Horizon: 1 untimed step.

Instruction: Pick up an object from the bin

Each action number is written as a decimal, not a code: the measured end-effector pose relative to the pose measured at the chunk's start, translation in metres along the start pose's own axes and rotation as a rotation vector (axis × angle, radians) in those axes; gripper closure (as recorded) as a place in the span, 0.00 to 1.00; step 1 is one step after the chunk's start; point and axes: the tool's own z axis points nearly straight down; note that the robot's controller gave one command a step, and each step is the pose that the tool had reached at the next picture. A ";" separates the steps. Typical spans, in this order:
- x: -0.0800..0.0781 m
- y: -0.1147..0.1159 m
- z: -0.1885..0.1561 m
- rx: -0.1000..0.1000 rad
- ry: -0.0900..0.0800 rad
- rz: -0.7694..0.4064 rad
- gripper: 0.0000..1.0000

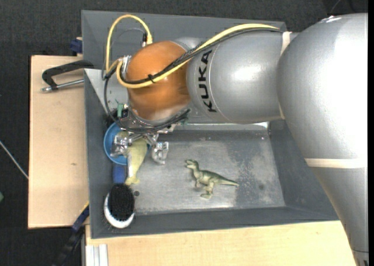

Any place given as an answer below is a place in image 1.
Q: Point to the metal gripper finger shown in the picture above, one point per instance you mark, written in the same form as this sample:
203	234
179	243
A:
160	152
121	144

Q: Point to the blue round cup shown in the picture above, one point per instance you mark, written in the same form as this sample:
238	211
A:
108	142

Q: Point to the grey metal bin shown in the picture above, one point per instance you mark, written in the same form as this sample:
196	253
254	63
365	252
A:
181	153

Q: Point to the green toy dinosaur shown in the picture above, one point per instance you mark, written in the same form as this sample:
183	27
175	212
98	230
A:
206	177

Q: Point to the pale wood flat board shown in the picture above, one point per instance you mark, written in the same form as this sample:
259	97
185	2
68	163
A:
55	142

